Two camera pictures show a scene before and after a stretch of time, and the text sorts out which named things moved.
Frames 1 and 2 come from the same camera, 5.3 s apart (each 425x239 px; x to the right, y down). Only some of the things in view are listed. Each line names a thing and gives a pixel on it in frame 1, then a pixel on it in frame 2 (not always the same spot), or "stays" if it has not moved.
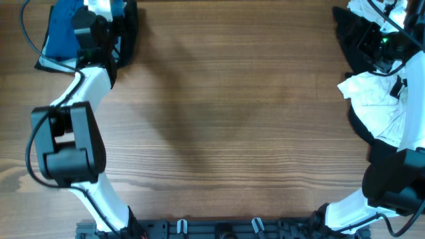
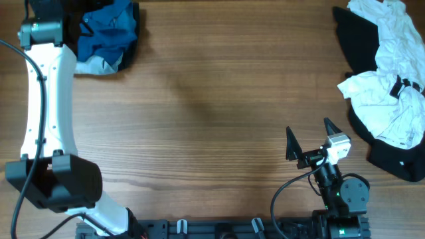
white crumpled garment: (378, 111) stays
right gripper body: (383, 47) -> (309, 160)
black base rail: (220, 229) stays
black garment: (129, 38) -> (75, 10)
